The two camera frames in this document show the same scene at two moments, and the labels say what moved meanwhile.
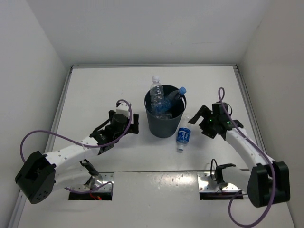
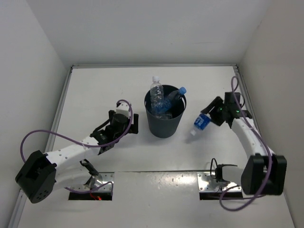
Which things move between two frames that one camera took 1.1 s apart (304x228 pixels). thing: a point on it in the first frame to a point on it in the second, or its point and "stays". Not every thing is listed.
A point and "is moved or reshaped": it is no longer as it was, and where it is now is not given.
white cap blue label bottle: [183, 137] is moved or reshaped
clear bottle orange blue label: [164, 116] stays
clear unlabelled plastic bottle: [156, 96] stays
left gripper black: [133, 127] stays
